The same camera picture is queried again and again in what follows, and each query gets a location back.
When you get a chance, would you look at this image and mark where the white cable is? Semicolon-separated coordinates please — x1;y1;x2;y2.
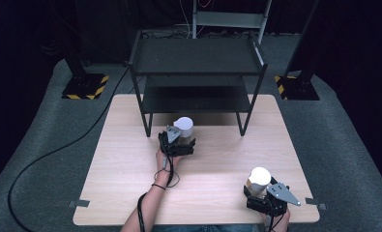
178;0;191;39

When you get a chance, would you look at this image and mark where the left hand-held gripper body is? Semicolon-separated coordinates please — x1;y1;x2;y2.
158;125;189;158

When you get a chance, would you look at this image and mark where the person's left hand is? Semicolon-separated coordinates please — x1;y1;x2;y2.
155;148;183;182

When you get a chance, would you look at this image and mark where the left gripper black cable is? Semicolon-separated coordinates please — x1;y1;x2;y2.
136;141;182;232

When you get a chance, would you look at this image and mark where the grey tape piece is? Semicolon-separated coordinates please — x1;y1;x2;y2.
305;197;328;211
68;199;91;209

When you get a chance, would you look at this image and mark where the person's right hand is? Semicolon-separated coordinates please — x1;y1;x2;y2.
260;208;291;232

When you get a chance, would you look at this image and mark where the long black floor cable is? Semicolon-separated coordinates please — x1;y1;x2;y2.
7;62;132;232

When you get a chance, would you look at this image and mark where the white dispenser clear bottle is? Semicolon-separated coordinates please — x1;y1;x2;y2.
173;116;195;146

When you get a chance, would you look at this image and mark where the grey metal frame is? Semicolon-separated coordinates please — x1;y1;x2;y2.
191;0;273;44

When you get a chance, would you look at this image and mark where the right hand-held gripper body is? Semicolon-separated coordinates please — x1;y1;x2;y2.
246;182;302;217

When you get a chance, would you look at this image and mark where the white dispenser yellow bottle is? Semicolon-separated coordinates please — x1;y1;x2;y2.
246;166;273;198

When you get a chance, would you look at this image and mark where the black two-tier metal rack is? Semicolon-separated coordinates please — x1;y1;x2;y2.
128;30;269;138

